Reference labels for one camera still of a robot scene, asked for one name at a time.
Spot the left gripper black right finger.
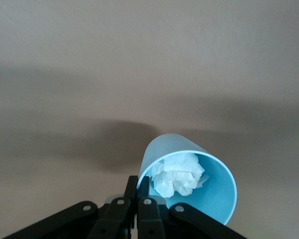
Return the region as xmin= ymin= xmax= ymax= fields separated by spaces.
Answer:
xmin=137 ymin=176 xmax=247 ymax=239

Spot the light blue plastic cup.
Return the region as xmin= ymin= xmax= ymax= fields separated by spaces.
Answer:
xmin=137 ymin=133 xmax=237 ymax=226

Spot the crumpled white paper tissue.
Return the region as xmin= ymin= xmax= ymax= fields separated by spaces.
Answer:
xmin=151 ymin=153 xmax=210 ymax=199

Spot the brown table cloth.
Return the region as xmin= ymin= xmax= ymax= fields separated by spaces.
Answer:
xmin=0 ymin=0 xmax=299 ymax=239

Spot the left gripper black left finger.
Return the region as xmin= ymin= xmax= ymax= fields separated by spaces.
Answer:
xmin=1 ymin=175 xmax=139 ymax=239

